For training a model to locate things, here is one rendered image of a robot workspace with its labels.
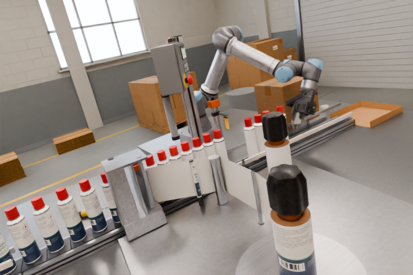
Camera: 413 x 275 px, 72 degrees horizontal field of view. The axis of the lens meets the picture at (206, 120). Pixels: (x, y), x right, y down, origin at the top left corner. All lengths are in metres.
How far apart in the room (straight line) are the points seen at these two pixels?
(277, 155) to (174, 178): 0.38
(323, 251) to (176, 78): 0.75
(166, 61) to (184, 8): 6.62
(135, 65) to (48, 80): 1.85
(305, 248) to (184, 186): 0.53
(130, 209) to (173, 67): 0.53
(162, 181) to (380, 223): 0.71
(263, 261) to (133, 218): 0.44
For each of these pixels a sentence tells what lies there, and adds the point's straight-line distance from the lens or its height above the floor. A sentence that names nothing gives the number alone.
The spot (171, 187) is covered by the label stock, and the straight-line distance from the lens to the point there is 1.10.
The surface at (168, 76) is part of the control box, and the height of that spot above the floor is 1.36.
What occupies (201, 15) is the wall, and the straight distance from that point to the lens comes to 7.97.
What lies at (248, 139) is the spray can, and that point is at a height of 0.99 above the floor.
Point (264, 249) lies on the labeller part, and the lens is 0.88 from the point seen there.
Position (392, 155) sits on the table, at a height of 0.83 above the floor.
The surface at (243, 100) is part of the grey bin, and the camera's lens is 3.86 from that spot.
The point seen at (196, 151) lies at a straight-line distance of 1.18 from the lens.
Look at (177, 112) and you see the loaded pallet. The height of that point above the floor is 0.32.
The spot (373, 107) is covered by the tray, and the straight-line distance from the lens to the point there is 2.09.
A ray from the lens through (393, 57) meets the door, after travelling 5.61.
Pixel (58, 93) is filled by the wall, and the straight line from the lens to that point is 6.50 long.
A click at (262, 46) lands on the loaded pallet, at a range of 5.11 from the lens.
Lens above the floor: 1.49
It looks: 17 degrees down
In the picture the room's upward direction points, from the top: 12 degrees counter-clockwise
